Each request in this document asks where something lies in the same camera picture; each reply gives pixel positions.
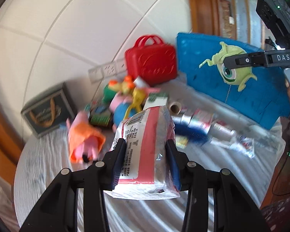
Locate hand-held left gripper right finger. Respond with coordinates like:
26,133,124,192
165,139,271,232

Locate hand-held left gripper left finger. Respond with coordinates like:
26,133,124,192
19,138,127,232

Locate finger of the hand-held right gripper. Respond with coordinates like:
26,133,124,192
223,51,266,70

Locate pink tissue pack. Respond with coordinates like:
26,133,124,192
104,105,182,200

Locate desktop with floral cloth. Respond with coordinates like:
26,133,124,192
13,77,287,232

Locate green one-eyed monster plush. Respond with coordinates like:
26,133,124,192
199,42,258,92

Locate blue brush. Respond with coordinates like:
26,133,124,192
175,122,213,146

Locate blue foam board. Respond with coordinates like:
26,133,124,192
176,32,290,129

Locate pig plush in orange dress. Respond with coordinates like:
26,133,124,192
66,111,106,164

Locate dark green can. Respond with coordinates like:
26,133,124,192
88,104,114,127

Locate blue pig plush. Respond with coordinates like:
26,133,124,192
109,94,136,129

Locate silver foil packet strip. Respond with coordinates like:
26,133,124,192
179,109,237,142

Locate cardboard tube roll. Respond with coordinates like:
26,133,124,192
168,100,183,116

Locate green and white box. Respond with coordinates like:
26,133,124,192
144,94,169,112

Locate yellow toy figure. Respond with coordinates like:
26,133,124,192
125,87,148,120

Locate clear plastic packet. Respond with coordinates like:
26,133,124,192
228,135,257,159

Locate dark box with gold print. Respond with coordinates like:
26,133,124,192
20,82,78,139

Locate red plastic carry case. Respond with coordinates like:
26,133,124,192
125,35,178,87

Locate wooden door frame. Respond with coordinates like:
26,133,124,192
186,0,221,35

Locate white wall socket panel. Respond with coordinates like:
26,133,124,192
88,59,127,83

